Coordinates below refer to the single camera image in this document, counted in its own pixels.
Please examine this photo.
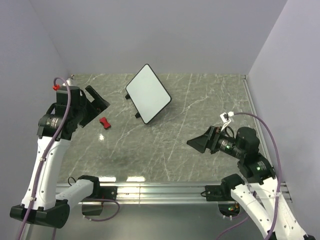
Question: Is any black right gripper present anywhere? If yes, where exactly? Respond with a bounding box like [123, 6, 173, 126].
[186, 124, 244, 158]

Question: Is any red bone-shaped eraser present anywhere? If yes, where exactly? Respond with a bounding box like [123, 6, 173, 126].
[99, 117, 111, 130]

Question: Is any small white whiteboard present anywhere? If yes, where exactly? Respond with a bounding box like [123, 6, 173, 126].
[125, 64, 172, 125]

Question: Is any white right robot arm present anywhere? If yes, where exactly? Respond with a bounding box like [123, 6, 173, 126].
[186, 126, 315, 240]

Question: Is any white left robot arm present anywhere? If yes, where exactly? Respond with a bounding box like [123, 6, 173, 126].
[9, 85, 110, 229]

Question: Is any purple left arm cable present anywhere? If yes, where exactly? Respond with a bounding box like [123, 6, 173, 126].
[14, 77, 121, 240]

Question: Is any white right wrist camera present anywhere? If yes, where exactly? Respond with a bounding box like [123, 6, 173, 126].
[220, 111, 235, 131]

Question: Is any red left wrist camera cap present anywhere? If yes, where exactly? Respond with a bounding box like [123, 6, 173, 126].
[52, 84, 61, 91]

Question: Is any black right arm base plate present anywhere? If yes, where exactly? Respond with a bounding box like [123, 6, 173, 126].
[200, 185, 233, 202]

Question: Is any aluminium front rail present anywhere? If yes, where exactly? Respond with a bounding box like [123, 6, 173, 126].
[54, 182, 293, 205]

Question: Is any aluminium rail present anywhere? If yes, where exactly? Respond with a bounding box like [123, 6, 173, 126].
[241, 75, 270, 159]
[54, 182, 293, 205]

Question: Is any aluminium right side rail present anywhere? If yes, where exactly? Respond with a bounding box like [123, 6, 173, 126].
[241, 75, 270, 159]

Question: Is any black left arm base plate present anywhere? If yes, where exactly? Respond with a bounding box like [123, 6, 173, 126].
[97, 185, 118, 201]

